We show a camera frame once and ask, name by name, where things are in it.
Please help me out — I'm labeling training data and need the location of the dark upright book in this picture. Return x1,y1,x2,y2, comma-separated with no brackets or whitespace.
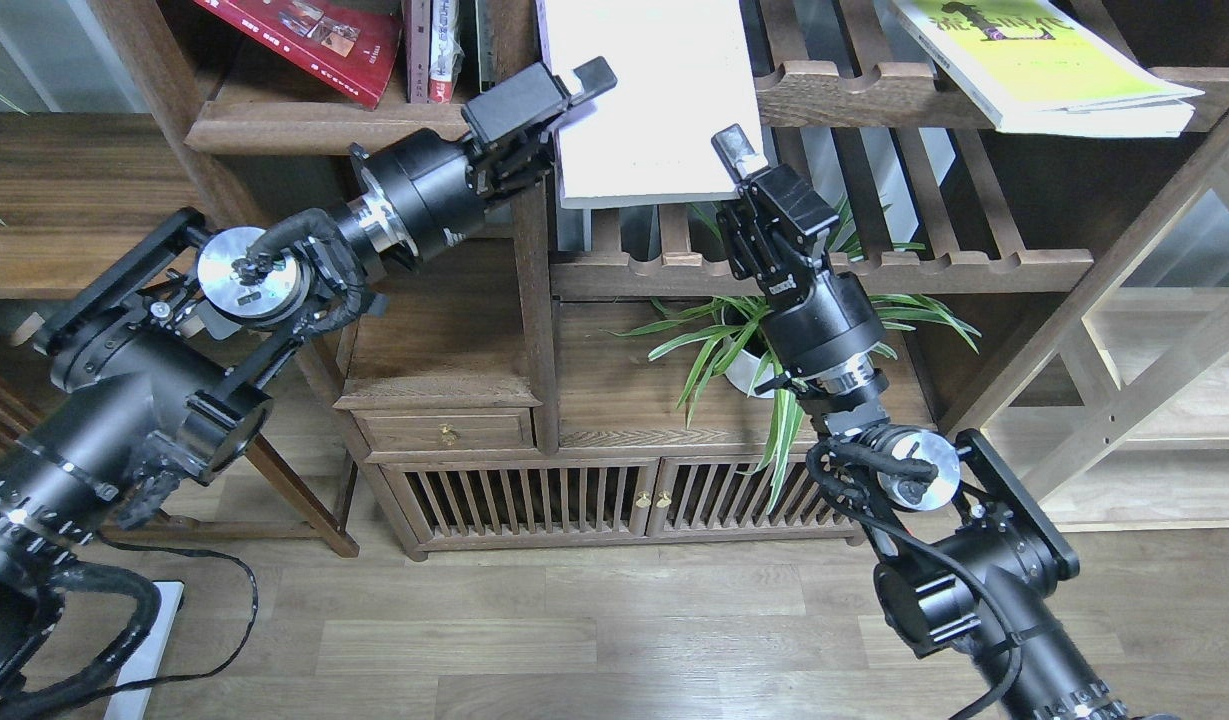
471,0,498,95

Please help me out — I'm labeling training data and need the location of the yellow green book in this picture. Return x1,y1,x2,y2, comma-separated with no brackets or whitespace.
892,1,1198,138

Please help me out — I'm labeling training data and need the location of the maroon upright book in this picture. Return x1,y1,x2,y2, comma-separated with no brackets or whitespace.
399,0,434,104

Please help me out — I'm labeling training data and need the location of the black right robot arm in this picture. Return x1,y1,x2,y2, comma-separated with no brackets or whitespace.
713,127,1129,719

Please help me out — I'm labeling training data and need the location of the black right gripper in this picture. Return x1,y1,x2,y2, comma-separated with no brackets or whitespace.
713,124,882,386

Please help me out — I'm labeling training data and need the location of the white table leg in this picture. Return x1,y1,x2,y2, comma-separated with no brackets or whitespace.
104,580,186,720

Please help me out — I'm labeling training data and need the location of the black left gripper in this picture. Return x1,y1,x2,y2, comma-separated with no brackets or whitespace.
351,57,618,265

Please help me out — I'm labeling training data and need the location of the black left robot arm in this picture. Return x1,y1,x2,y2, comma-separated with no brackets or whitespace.
0,57,617,719

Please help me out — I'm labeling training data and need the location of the red white upright book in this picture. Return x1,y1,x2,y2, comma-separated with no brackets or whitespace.
426,0,463,104

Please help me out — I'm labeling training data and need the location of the potted spider plant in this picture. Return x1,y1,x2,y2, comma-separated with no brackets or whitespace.
605,195,983,509

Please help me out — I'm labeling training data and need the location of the dark wooden bookshelf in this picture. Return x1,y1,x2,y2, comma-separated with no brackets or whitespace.
92,1,1229,560

